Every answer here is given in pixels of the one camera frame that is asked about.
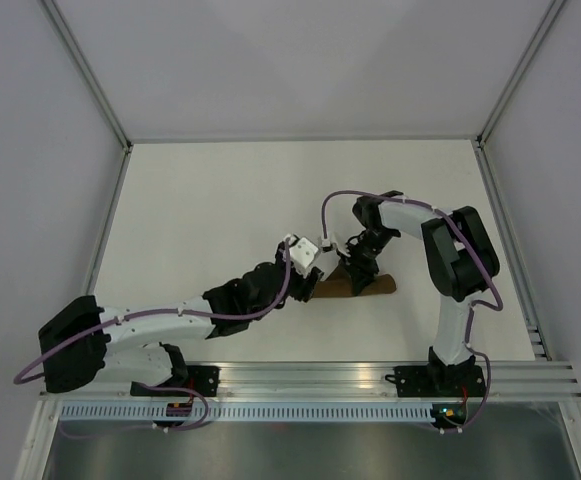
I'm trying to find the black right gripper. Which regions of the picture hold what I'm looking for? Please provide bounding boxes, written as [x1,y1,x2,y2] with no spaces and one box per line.
[336,227,396,296]

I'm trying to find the brown cloth napkin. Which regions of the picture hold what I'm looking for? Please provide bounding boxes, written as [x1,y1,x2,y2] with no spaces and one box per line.
[312,267,397,299]

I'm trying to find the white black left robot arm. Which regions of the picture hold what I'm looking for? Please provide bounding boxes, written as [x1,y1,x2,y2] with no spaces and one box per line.
[38,261,323,396]

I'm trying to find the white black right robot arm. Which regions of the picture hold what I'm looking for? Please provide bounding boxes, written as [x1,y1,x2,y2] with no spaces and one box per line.
[337,191,503,395]

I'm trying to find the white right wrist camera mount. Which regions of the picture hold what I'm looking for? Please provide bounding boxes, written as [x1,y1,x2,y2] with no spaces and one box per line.
[319,231,349,257]

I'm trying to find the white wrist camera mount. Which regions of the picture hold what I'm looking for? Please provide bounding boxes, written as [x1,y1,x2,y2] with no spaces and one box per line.
[319,231,349,257]
[276,234,320,278]

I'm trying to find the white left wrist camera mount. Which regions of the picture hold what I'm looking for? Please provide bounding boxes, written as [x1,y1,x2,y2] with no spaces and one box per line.
[276,234,320,278]

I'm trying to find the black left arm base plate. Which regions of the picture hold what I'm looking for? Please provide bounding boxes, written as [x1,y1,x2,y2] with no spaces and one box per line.
[130,365,220,398]

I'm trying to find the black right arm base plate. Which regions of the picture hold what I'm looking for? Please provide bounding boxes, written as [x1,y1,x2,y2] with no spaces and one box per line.
[384,365,486,398]

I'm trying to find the right side aluminium rail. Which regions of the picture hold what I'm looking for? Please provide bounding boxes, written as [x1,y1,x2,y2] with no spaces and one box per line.
[471,136,553,361]

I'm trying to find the aluminium rail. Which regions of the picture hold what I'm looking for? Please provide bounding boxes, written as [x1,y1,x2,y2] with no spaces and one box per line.
[471,136,553,361]
[77,145,134,298]
[39,360,581,402]

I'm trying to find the left side aluminium rail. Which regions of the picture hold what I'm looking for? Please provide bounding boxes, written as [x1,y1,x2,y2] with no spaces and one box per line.
[77,145,134,298]

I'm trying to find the aluminium front rail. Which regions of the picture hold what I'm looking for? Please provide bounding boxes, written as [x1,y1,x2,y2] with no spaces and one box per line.
[39,360,581,402]

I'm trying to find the white slotted cable duct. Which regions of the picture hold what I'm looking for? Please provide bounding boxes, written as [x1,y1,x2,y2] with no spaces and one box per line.
[60,401,433,423]

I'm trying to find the right rear aluminium frame post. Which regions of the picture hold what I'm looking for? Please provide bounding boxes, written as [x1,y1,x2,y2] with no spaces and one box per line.
[473,0,569,149]

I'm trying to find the grey aluminium frame post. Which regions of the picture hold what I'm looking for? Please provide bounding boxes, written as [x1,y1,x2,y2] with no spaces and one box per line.
[38,0,132,152]

